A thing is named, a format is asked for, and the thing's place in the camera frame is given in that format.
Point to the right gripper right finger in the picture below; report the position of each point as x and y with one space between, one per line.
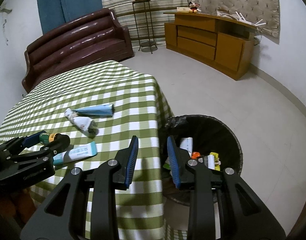
242 214

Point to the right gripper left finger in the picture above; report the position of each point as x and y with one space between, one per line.
62 215

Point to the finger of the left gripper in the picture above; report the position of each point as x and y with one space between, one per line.
46 151
15 146

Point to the green medicine bottle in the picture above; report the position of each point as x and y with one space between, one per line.
46 138

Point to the white teal tube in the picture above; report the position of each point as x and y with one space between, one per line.
76 153

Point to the yellow snack bag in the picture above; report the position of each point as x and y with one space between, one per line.
214 161

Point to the small orange bag ball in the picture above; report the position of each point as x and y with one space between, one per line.
195 155

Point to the white plastic wrapper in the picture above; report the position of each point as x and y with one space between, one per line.
187 144

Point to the green white packet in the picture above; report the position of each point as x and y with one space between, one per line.
167 164

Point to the black trash bin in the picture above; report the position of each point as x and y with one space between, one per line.
209 135

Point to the crumpled floral paper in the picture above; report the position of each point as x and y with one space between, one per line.
84 123

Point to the green checkered tablecloth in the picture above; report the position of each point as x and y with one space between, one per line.
140 109

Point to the blue paper carton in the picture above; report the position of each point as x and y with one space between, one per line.
105 109

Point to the dark brown leather sofa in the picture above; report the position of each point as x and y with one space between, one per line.
93 38

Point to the blue curtain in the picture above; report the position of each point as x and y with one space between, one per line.
53 13

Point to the striped green curtain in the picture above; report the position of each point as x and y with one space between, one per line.
162 12

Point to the black metal plant stand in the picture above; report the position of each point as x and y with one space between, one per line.
148 43

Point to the wooden TV cabinet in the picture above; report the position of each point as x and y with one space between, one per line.
223 44

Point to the beige tissue box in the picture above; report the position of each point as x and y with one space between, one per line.
183 9

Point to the Mickey Mouse toy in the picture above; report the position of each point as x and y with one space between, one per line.
194 7

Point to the white wifi router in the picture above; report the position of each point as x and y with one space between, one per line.
242 19

